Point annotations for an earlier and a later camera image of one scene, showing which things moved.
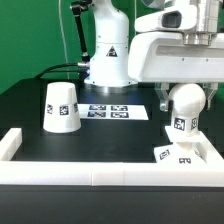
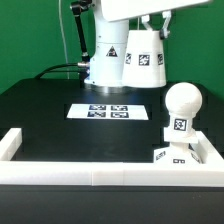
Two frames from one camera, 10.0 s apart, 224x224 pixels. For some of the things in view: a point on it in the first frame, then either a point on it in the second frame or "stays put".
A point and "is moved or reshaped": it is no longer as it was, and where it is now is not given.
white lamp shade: x=62 y=114 is moved or reshaped
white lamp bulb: x=187 y=101 is moved or reshaped
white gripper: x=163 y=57 to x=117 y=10
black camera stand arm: x=77 y=8 stays put
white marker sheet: x=112 y=112 stays put
